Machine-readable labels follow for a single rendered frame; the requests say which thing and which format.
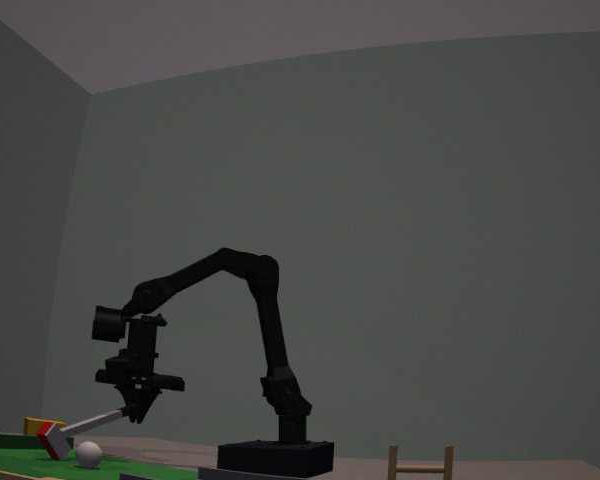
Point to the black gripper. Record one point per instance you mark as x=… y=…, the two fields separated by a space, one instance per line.
x=150 y=388

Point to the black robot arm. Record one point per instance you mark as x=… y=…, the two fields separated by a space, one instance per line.
x=280 y=387

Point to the white golf ball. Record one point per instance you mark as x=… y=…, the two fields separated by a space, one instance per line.
x=88 y=454

